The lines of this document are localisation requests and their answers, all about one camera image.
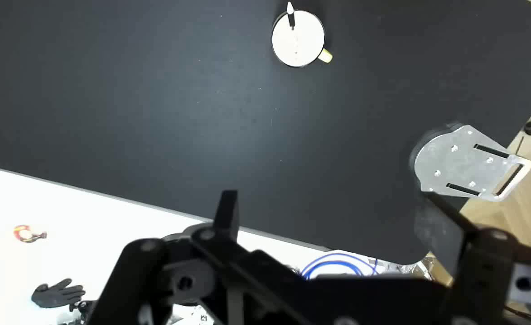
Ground yellow cup with white inside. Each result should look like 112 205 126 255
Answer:
269 8 336 69

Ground small black glove shaped item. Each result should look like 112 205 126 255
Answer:
29 277 88 311

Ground white bowl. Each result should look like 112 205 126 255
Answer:
408 122 531 203

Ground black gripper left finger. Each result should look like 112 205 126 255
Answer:
90 190 316 325

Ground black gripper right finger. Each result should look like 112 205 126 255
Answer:
411 201 531 325

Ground small orange ring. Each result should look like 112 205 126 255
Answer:
10 223 48 246

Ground blue coiled cable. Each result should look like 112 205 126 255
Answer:
299 252 381 283

